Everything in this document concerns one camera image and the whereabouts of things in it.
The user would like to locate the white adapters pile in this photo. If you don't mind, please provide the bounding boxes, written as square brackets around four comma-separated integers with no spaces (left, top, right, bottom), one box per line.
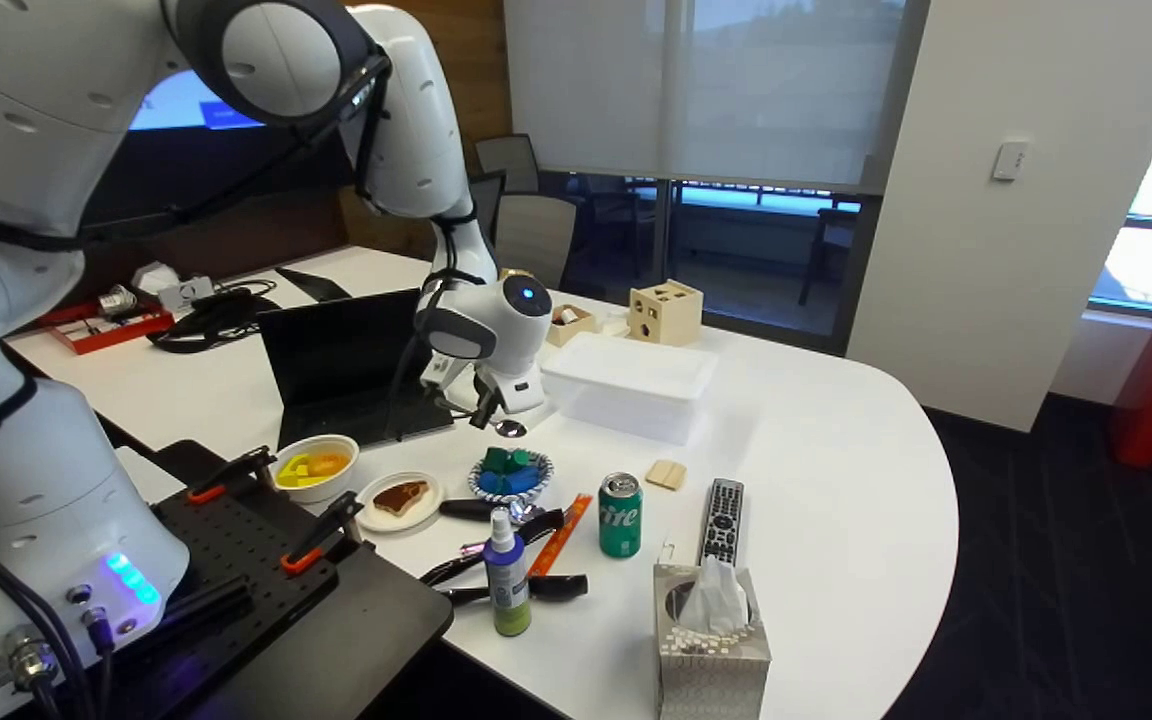
[93,258,222,318]

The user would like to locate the short black pen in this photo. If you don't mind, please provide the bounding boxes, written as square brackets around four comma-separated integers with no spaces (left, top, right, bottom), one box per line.
[446,571,593,613]

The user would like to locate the long black tool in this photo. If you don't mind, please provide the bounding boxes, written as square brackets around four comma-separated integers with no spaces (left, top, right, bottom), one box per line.
[418,511,574,593]

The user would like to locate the small wooden tile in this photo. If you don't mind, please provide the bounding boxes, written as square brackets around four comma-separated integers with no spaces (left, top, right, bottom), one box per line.
[646,456,693,494]

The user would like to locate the grey background chair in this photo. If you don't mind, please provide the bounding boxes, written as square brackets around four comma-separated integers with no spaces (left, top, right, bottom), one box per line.
[472,133,543,195]

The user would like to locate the white bowl with toy blocks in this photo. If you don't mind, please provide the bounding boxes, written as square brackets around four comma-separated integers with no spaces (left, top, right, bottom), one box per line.
[470,445,559,508]

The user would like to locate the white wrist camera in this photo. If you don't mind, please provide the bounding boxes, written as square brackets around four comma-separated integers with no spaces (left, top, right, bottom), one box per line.
[495,375,556,419]

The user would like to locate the white light switch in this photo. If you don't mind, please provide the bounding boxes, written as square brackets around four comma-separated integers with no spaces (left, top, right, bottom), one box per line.
[987,135,1033,189]

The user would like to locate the small spray bottle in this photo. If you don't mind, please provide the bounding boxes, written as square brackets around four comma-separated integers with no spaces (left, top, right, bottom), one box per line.
[480,503,538,638]

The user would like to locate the white bowl with yellow contents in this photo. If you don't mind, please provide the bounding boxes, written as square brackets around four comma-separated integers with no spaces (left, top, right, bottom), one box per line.
[267,432,364,503]

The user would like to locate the black mounting board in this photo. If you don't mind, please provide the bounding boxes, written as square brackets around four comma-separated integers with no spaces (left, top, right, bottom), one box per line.
[68,435,456,720]

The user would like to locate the white plastic lidded container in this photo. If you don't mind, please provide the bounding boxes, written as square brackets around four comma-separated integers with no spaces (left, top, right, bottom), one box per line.
[538,333,722,447]

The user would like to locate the black open laptop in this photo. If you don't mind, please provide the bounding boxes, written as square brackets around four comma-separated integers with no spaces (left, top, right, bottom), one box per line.
[256,286,460,453]

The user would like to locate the blue toy block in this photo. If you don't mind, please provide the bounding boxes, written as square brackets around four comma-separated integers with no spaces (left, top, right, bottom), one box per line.
[480,473,548,498]

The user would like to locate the red flat tool case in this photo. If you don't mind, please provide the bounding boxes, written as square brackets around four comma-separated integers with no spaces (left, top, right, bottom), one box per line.
[49,308,181,358]

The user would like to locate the grey roller window blind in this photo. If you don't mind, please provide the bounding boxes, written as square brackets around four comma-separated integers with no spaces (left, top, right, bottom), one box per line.
[501,0,934,195]

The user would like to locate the small white plate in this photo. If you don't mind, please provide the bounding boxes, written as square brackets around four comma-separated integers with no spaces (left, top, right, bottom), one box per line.
[354,469,447,535]

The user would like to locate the flat black pad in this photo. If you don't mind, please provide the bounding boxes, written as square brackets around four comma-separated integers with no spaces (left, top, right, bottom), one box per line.
[272,258,357,308]

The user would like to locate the orange marker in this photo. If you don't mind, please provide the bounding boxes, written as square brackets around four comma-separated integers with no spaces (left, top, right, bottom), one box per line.
[523,492,595,583]

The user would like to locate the green soda can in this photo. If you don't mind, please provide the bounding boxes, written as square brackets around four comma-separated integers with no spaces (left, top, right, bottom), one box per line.
[595,469,646,562]

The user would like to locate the brown bread piece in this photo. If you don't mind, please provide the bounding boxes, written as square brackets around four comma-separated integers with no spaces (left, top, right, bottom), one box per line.
[374,481,433,518]

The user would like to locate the black base cable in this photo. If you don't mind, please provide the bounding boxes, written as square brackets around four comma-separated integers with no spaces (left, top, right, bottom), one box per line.
[0,492,121,720]

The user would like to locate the wall screen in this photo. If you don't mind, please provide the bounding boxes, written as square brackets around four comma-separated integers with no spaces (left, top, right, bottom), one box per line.
[129,69,267,135]

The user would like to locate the black clamp with orange tip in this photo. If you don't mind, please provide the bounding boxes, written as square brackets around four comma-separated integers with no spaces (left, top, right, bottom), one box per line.
[184,445,279,508]
[278,488,368,578]

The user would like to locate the wooden shape sorter cube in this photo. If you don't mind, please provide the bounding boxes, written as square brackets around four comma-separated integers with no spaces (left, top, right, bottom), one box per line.
[626,274,708,351]

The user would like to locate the grey remote control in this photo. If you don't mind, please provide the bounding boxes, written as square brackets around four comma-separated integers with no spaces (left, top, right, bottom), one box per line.
[695,474,750,568]

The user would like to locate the padded office chair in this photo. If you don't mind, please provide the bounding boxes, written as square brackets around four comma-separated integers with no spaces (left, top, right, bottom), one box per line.
[492,191,579,291]

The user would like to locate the black cable bundle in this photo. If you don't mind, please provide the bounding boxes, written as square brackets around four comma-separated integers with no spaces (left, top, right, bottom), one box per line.
[149,284,284,354]

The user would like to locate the grey tissue box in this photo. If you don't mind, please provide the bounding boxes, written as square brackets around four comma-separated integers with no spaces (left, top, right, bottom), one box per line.
[653,553,777,720]

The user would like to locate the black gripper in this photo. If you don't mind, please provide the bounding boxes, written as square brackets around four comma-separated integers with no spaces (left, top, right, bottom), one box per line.
[460,351,543,432]

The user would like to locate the thick black marker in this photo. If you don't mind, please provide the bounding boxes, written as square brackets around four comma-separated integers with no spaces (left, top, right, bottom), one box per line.
[437,494,529,524]

